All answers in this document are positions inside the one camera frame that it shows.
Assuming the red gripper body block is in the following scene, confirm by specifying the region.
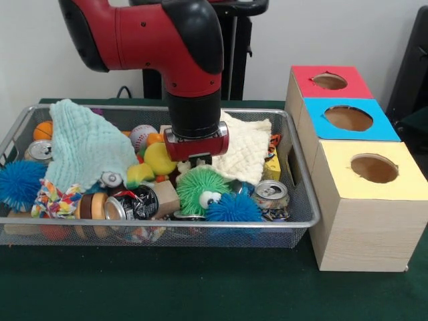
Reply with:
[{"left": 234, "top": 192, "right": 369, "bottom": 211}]
[{"left": 163, "top": 122, "right": 231, "bottom": 163}]

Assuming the cream cloth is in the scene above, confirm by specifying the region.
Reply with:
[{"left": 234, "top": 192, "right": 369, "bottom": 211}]
[{"left": 177, "top": 112, "right": 272, "bottom": 185}]

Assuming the silver mesh bin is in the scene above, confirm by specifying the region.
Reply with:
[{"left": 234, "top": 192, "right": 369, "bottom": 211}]
[{"left": 0, "top": 103, "right": 322, "bottom": 249}]

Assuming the wooden box with three holes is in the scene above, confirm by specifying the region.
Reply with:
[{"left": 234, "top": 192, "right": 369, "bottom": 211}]
[{"left": 285, "top": 65, "right": 428, "bottom": 272}]

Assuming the green spiky rubber ball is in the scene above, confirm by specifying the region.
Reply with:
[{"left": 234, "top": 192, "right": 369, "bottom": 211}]
[{"left": 176, "top": 167, "right": 232, "bottom": 215}]

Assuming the yellow plastic ball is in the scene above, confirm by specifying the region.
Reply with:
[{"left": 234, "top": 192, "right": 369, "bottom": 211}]
[{"left": 143, "top": 142, "right": 178, "bottom": 177}]

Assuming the blue spiky rubber ball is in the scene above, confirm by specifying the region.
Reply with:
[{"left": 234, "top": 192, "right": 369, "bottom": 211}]
[
  {"left": 205, "top": 192, "right": 265, "bottom": 222},
  {"left": 0, "top": 160, "right": 48, "bottom": 213}
]

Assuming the white baseball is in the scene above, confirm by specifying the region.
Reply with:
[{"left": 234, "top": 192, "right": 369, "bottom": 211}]
[{"left": 129, "top": 124, "right": 158, "bottom": 150}]

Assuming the crushed black can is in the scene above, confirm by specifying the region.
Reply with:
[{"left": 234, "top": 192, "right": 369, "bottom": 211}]
[{"left": 104, "top": 185, "right": 160, "bottom": 221}]

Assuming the crushed silver can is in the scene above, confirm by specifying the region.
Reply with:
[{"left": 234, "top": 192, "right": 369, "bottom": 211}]
[{"left": 253, "top": 179, "right": 291, "bottom": 221}]

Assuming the light blue cloth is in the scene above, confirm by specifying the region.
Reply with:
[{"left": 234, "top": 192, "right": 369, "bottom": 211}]
[{"left": 45, "top": 98, "right": 140, "bottom": 192}]

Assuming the dark green table cloth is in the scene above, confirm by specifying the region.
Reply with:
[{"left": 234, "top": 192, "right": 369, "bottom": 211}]
[
  {"left": 394, "top": 106, "right": 428, "bottom": 143},
  {"left": 0, "top": 98, "right": 428, "bottom": 321}
]

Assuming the black chair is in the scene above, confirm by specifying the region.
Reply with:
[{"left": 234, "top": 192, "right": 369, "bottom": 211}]
[{"left": 386, "top": 5, "right": 428, "bottom": 118}]

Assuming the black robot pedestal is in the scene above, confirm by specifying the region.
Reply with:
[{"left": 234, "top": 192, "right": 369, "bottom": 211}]
[{"left": 142, "top": 0, "right": 270, "bottom": 101}]

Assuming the multicoloured rope toy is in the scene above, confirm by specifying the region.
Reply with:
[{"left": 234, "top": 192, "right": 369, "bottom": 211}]
[{"left": 31, "top": 179, "right": 83, "bottom": 219}]

